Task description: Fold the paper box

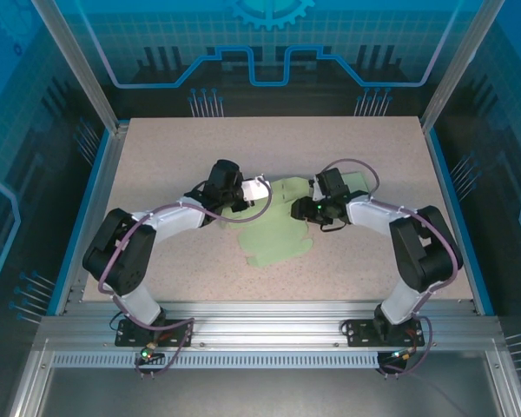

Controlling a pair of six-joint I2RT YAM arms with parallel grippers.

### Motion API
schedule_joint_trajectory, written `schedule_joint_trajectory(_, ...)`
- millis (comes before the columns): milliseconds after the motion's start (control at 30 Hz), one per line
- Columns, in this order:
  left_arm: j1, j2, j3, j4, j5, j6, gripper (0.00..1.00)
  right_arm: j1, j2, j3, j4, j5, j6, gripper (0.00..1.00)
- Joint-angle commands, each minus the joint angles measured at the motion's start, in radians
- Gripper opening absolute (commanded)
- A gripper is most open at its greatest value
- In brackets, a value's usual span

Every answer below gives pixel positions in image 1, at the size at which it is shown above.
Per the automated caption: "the aluminium side rail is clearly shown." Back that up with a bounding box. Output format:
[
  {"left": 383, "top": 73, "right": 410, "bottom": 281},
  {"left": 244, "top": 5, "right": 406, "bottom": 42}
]
[{"left": 55, "top": 121, "right": 131, "bottom": 316}]

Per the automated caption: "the aluminium enclosure post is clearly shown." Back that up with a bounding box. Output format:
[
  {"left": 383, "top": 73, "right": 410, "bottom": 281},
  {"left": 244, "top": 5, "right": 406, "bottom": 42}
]
[
  {"left": 419, "top": 0, "right": 507, "bottom": 134},
  {"left": 29, "top": 0, "right": 130, "bottom": 135}
]

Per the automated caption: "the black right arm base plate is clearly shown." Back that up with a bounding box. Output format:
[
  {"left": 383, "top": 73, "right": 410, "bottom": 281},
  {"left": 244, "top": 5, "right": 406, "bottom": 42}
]
[{"left": 341, "top": 318, "right": 425, "bottom": 348}]

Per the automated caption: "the slotted grey cable duct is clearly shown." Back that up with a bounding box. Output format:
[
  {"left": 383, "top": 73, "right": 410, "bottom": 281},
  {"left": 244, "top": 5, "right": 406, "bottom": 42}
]
[{"left": 50, "top": 351, "right": 382, "bottom": 369}]

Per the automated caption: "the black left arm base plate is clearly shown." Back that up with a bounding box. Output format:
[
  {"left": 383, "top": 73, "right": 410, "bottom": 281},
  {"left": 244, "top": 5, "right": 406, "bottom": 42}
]
[{"left": 114, "top": 318, "right": 195, "bottom": 348}]

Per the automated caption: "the blue table side trim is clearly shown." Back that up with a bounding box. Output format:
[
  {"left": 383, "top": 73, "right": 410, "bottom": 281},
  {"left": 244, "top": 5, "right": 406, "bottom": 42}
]
[
  {"left": 424, "top": 129, "right": 496, "bottom": 317},
  {"left": 46, "top": 129, "right": 114, "bottom": 317}
]

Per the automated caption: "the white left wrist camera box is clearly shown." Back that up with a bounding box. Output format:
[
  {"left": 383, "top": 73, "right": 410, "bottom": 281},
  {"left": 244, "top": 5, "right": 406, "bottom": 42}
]
[{"left": 240, "top": 173, "right": 273, "bottom": 206}]

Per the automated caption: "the aluminium frame rail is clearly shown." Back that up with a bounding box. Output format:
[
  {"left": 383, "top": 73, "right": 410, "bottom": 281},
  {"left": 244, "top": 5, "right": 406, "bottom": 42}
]
[{"left": 34, "top": 300, "right": 503, "bottom": 354}]

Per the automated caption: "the grey metal lower tray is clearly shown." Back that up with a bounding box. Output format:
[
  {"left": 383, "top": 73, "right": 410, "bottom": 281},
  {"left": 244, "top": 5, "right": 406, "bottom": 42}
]
[{"left": 8, "top": 338, "right": 521, "bottom": 417}]

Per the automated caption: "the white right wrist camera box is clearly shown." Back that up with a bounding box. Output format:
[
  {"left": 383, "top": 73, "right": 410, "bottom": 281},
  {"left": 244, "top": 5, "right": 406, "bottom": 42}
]
[{"left": 307, "top": 173, "right": 327, "bottom": 202}]

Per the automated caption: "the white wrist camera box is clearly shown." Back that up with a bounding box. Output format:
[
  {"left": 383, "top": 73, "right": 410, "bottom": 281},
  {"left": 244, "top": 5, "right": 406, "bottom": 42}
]
[
  {"left": 307, "top": 173, "right": 327, "bottom": 202},
  {"left": 240, "top": 173, "right": 273, "bottom": 206}
]

